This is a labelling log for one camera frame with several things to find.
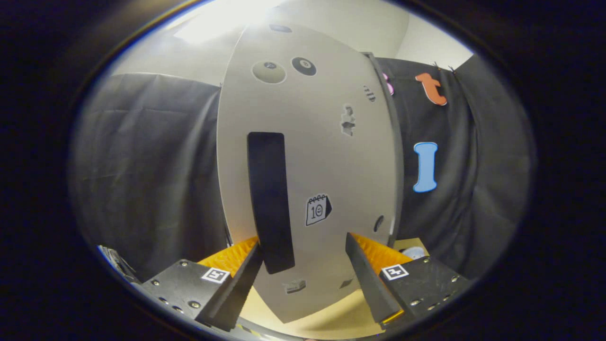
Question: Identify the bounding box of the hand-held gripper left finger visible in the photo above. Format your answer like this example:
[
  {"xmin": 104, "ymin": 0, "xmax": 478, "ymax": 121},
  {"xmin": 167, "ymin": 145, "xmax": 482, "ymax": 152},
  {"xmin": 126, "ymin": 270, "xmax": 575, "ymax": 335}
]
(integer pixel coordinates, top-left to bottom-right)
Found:
[{"xmin": 137, "ymin": 236, "xmax": 264, "ymax": 332}]

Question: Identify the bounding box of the black backdrop cloth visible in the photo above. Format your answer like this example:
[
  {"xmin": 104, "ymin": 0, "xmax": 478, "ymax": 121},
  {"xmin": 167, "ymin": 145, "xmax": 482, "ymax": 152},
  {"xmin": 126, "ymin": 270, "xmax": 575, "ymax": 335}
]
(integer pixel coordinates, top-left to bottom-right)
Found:
[{"xmin": 71, "ymin": 54, "xmax": 535, "ymax": 281}]

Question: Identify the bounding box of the grey cabinet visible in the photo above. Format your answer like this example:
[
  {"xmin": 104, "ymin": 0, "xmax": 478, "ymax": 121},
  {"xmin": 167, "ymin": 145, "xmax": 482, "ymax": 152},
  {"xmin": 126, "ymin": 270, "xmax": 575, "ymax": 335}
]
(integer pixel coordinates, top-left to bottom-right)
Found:
[{"xmin": 362, "ymin": 50, "xmax": 406, "ymax": 249}]

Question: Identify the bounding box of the black door handle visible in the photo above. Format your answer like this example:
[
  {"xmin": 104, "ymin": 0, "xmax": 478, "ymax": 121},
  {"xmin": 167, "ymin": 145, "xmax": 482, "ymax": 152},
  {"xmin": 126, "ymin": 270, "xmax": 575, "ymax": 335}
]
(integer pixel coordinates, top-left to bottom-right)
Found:
[{"xmin": 247, "ymin": 132, "xmax": 295, "ymax": 274}]

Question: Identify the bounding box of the blue white book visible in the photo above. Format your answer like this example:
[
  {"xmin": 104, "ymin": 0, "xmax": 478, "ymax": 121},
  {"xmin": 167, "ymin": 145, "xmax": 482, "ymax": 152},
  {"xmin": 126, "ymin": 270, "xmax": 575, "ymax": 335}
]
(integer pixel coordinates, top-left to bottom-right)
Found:
[{"xmin": 98, "ymin": 245, "xmax": 138, "ymax": 284}]

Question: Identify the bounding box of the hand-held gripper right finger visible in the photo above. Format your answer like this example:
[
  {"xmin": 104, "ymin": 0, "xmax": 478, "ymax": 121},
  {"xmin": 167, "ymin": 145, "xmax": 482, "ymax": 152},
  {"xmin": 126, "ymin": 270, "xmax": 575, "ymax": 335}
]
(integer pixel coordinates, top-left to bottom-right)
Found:
[{"xmin": 345, "ymin": 232, "xmax": 470, "ymax": 330}]

